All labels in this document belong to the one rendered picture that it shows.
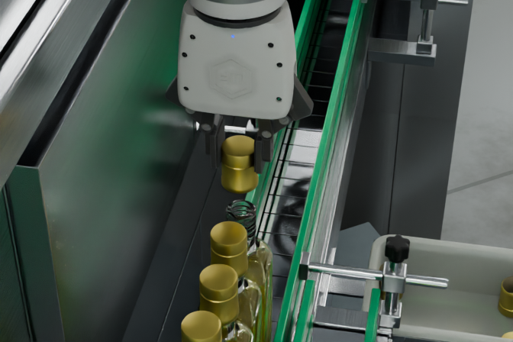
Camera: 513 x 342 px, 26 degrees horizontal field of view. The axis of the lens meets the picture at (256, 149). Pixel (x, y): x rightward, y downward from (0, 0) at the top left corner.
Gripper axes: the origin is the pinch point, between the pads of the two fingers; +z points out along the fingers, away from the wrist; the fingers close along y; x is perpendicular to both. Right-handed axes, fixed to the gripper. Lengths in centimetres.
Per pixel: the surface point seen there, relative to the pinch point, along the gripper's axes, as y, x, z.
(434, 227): 20, 97, 92
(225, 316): 1.4, -13.1, 9.0
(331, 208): 5.3, 31.9, 34.0
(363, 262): 9, 54, 64
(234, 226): 0.5, -4.9, 5.7
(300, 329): 6.0, 1.8, 25.4
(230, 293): 1.8, -12.7, 6.4
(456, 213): 26, 158, 139
